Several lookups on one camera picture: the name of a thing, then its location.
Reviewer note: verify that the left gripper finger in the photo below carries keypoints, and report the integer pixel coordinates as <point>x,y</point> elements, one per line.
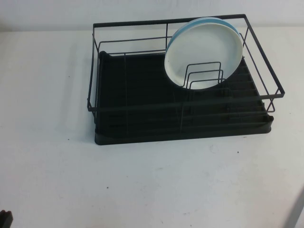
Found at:
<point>8,219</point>
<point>2,219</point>

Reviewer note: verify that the white round plate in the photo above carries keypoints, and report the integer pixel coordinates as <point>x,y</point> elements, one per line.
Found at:
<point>202,47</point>

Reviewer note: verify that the blue round plate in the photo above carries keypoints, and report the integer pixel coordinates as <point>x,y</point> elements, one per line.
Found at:
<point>177,32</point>

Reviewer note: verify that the pale round plate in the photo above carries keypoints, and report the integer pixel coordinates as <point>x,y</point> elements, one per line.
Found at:
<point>204,18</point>

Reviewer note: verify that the black plastic drip tray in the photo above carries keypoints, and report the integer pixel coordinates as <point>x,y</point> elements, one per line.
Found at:
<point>142,78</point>

